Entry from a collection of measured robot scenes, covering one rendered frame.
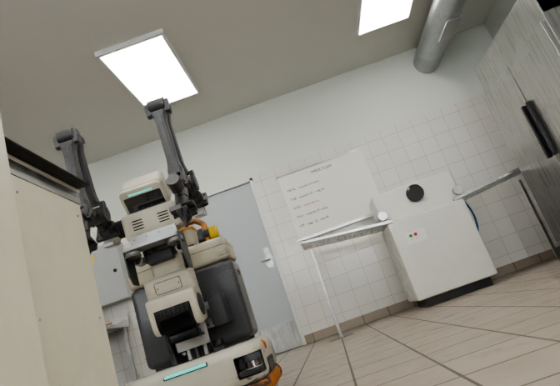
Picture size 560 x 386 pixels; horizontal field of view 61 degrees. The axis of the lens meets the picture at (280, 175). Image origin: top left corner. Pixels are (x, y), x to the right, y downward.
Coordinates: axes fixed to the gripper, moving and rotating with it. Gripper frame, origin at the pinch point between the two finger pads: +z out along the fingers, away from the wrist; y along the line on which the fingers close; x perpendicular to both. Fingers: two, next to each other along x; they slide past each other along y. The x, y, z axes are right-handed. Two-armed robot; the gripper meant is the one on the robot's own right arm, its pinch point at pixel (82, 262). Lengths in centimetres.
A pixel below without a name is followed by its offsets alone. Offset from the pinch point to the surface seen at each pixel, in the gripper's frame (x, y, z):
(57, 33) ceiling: 30, -46, -263
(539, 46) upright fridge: 105, 308, -146
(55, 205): -55, 23, 23
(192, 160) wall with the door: 273, -10, -333
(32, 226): -63, 23, 37
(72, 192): -45, 21, 9
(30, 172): -65, 21, 20
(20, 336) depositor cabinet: -89, 42, 84
